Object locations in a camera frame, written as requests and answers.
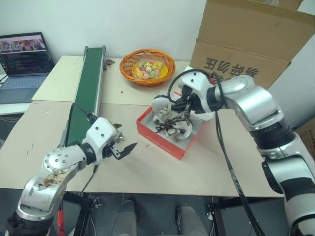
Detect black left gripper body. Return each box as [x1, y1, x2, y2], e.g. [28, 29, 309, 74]
[102, 140, 124, 161]

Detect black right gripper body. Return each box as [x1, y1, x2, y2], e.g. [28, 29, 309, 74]
[181, 85, 199, 111]

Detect red cardboard box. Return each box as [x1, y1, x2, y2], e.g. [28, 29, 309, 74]
[136, 105, 206, 160]

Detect green conveyor belt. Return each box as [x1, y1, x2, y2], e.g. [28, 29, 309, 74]
[60, 45, 108, 148]

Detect large printed cardboard box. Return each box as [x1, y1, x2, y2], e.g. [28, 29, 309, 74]
[189, 0, 315, 90]

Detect small cardboard box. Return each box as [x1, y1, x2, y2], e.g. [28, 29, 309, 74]
[294, 120, 315, 154]

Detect clear bag of colourful candy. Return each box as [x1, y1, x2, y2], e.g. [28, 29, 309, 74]
[131, 59, 170, 80]

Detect orange woven basket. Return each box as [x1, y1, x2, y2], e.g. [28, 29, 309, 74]
[119, 49, 177, 88]

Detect dark grey rounded shape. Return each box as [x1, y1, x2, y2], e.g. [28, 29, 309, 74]
[115, 195, 136, 236]
[176, 204, 199, 236]

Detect grey open laptop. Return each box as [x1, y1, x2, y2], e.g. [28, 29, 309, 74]
[0, 31, 55, 104]

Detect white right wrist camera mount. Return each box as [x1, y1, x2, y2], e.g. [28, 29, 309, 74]
[176, 66, 215, 121]

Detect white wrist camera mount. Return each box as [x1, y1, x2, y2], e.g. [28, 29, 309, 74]
[176, 66, 215, 121]
[85, 117, 122, 165]

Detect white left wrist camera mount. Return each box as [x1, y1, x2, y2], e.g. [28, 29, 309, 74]
[85, 117, 122, 165]

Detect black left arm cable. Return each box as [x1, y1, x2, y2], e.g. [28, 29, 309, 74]
[63, 102, 99, 195]

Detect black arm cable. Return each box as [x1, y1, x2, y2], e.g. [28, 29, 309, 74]
[63, 102, 99, 195]
[167, 69, 265, 236]

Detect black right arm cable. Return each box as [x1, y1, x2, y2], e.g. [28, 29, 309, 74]
[167, 69, 265, 236]

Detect black table frame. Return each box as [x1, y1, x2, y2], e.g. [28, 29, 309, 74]
[61, 191, 261, 236]

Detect red strap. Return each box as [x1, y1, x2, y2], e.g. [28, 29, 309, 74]
[58, 207, 64, 233]

